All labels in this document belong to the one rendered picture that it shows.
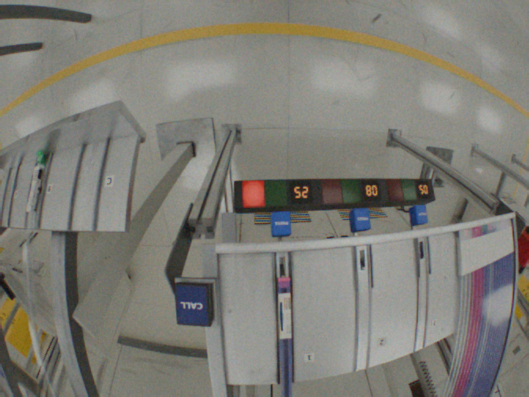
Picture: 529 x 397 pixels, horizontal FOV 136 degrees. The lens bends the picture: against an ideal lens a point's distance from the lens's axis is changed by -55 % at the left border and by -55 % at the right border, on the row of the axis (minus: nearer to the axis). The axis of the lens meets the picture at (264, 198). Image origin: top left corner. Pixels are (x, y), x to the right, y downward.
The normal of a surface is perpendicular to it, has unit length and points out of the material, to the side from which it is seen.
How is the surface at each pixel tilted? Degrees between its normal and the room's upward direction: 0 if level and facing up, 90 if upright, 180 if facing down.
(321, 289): 44
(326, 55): 0
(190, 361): 90
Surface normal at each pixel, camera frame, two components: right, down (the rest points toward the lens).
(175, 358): -0.01, -0.88
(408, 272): 0.03, -0.25
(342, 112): 0.05, 0.48
